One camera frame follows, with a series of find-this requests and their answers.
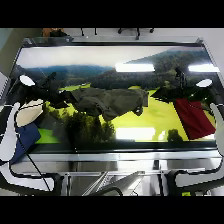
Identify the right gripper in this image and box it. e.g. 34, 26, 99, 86
151, 86, 181, 102

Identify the olive green garment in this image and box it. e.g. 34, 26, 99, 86
68, 86, 150, 122

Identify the red garment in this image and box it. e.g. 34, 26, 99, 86
173, 97, 217, 141

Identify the black office chair base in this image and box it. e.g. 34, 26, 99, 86
117, 27, 155, 41

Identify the cream garment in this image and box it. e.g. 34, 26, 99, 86
16, 99, 45, 128

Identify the blue garment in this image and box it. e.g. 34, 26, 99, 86
9, 122, 42, 165

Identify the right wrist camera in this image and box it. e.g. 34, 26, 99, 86
174, 66, 188, 88

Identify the silver frame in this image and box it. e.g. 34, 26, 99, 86
9, 35, 224, 197

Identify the black cable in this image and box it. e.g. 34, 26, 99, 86
9, 128, 63, 194

